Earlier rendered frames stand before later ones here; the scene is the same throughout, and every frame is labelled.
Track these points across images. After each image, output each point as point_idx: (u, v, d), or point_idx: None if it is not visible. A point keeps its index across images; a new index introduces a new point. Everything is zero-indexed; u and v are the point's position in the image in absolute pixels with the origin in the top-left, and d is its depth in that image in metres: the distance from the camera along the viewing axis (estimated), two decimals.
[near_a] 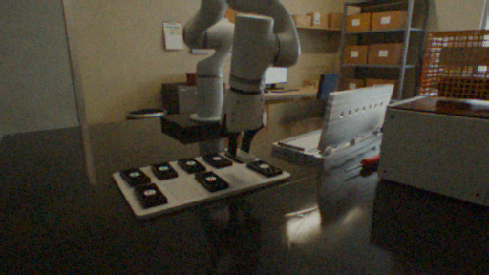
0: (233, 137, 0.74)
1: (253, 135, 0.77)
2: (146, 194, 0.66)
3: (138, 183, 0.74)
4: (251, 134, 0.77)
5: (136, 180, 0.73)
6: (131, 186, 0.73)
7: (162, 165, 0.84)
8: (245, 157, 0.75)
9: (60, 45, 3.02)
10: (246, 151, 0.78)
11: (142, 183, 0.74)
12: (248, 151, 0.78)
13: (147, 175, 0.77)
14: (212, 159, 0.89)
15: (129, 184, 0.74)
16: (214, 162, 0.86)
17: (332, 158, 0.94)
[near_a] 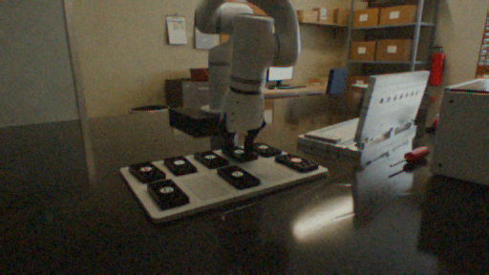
0: (230, 137, 0.73)
1: (256, 134, 0.77)
2: (162, 192, 0.55)
3: (151, 179, 0.62)
4: (253, 133, 0.77)
5: (148, 177, 0.62)
6: (142, 183, 0.61)
7: (178, 159, 0.73)
8: (333, 137, 0.87)
9: (60, 39, 2.90)
10: (249, 150, 0.78)
11: (156, 179, 0.63)
12: (251, 150, 0.79)
13: (161, 170, 0.65)
14: (234, 153, 0.77)
15: (140, 180, 0.62)
16: (237, 157, 0.75)
17: (370, 152, 0.83)
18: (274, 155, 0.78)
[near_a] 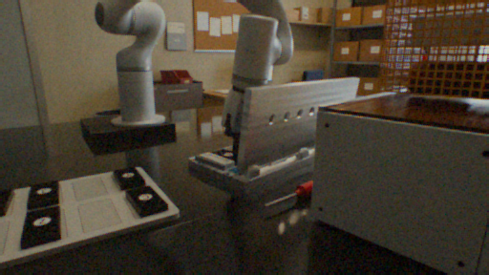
0: (239, 137, 0.74)
1: None
2: None
3: None
4: None
5: None
6: None
7: None
8: (224, 161, 0.71)
9: (16, 39, 2.74)
10: None
11: None
12: None
13: None
14: (223, 156, 0.75)
15: None
16: (228, 159, 0.73)
17: (263, 181, 0.66)
18: (135, 186, 0.62)
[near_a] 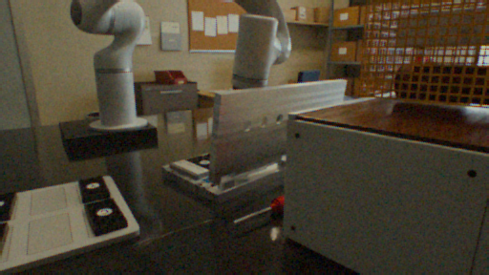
0: None
1: None
2: None
3: None
4: None
5: None
6: None
7: None
8: (198, 171, 0.66)
9: (7, 39, 2.69)
10: None
11: None
12: None
13: None
14: (200, 164, 0.70)
15: None
16: (203, 168, 0.68)
17: (238, 193, 0.61)
18: (97, 199, 0.57)
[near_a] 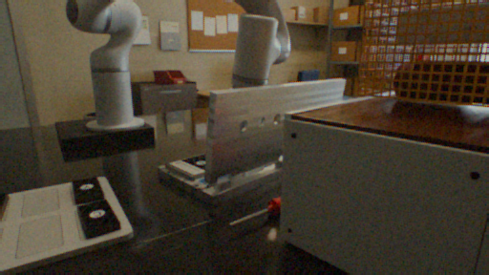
0: None
1: None
2: None
3: None
4: None
5: None
6: None
7: None
8: (194, 172, 0.65)
9: (5, 39, 2.68)
10: None
11: None
12: None
13: None
14: (196, 164, 0.69)
15: None
16: (200, 169, 0.66)
17: (234, 194, 0.60)
18: (91, 200, 0.56)
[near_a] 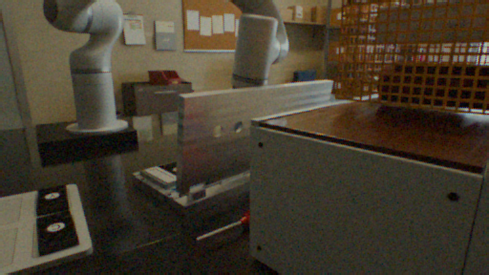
0: None
1: None
2: None
3: None
4: None
5: None
6: None
7: None
8: (169, 179, 0.61)
9: None
10: None
11: None
12: None
13: None
14: (172, 171, 0.65)
15: None
16: (175, 176, 0.63)
17: (209, 203, 0.56)
18: (54, 210, 0.52)
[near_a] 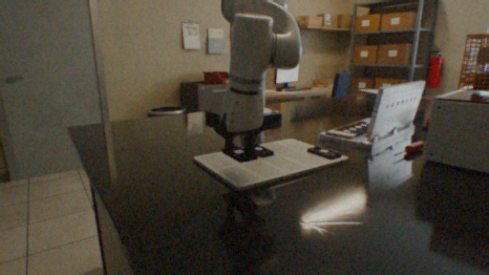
0: (230, 136, 0.73)
1: (256, 134, 0.77)
2: (237, 153, 0.77)
3: (363, 133, 1.16)
4: (253, 133, 0.77)
5: (363, 131, 1.16)
6: (361, 135, 1.15)
7: (352, 126, 1.25)
8: (350, 135, 1.11)
9: (86, 45, 3.14)
10: (249, 150, 0.78)
11: (365, 133, 1.17)
12: (251, 150, 0.78)
13: (362, 129, 1.20)
14: (345, 132, 1.15)
15: None
16: (350, 134, 1.13)
17: (378, 145, 1.07)
18: None
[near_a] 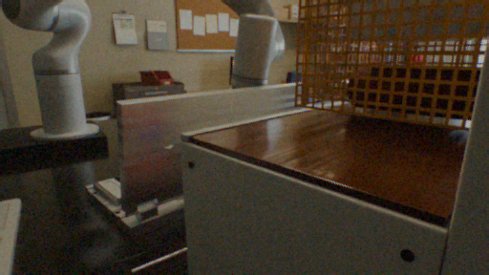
0: None
1: None
2: None
3: None
4: None
5: None
6: None
7: None
8: (121, 194, 0.54)
9: None
10: None
11: None
12: None
13: None
14: None
15: None
16: None
17: (161, 222, 0.50)
18: None
